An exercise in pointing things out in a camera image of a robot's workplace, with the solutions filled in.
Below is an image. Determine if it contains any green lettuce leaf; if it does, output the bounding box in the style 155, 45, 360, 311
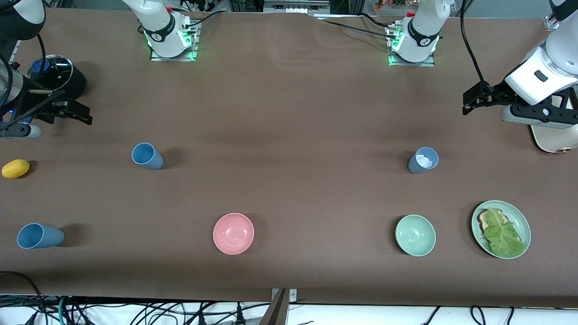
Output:
483, 208, 527, 257

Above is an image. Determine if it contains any toast slice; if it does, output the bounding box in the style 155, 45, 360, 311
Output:
477, 209, 520, 241

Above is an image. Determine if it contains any cream toaster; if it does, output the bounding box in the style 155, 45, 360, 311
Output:
531, 123, 578, 154

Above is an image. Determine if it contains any black base power cable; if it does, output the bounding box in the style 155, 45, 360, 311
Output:
183, 9, 226, 29
312, 13, 400, 40

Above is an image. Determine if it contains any small metal bracket plate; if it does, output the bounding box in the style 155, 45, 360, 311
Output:
271, 288, 298, 303

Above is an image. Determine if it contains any glass lid with blue knob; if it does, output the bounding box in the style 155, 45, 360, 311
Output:
27, 55, 74, 94

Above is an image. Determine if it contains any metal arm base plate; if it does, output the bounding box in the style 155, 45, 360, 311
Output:
150, 18, 200, 62
387, 23, 436, 67

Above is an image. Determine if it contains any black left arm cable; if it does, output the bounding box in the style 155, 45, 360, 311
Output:
460, 0, 492, 87

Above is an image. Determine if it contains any pink bowl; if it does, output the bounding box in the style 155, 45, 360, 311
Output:
213, 213, 255, 255

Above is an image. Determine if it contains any yellow lemon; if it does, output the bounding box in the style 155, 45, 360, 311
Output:
1, 159, 31, 179

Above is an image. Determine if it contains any light green plate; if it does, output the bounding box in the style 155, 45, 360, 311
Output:
471, 200, 531, 260

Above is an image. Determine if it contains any dark camera mount bar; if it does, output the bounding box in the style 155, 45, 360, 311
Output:
259, 289, 289, 325

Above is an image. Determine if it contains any light green bowl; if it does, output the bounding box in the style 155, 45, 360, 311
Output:
395, 214, 437, 257

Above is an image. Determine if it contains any blue cup with paper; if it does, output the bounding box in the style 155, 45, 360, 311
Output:
408, 147, 439, 174

